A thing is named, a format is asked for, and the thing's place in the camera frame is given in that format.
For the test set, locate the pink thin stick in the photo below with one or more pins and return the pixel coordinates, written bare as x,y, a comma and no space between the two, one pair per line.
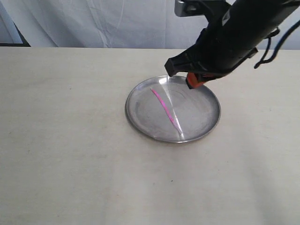
170,117

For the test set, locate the black frame left background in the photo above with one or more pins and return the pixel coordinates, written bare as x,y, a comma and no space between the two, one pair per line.
10,36

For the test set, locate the white backdrop cloth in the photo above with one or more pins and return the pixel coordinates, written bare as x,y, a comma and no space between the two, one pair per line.
103,23

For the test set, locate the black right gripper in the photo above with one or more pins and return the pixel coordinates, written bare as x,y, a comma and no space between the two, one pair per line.
219,50

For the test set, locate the round stainless steel plate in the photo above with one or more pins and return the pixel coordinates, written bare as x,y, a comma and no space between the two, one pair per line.
196,112

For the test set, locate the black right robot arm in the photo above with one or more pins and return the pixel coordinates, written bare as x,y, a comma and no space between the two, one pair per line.
241,10

